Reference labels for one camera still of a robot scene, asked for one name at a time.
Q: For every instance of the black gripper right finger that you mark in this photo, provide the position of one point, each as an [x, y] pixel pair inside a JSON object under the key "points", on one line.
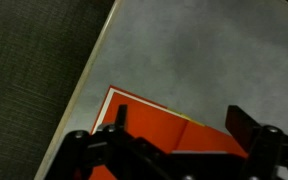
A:
{"points": [[266, 145]]}

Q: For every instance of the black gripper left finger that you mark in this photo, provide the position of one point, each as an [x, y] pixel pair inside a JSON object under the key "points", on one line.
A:
{"points": [[126, 157]]}

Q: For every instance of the orange book with yellow spine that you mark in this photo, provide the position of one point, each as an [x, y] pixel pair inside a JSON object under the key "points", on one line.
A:
{"points": [[192, 151]]}

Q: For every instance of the grey top coffee table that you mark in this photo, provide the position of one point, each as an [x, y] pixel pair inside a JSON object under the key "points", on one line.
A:
{"points": [[196, 57]]}

